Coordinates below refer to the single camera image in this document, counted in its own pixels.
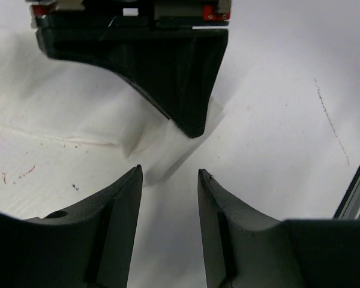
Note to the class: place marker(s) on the white sock pair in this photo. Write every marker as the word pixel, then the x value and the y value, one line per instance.
pixel 72 102

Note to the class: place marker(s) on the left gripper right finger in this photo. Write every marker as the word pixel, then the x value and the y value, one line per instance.
pixel 243 247

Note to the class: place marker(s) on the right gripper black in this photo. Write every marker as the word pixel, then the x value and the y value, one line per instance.
pixel 175 70

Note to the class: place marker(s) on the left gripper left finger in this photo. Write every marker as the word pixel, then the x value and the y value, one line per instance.
pixel 87 244

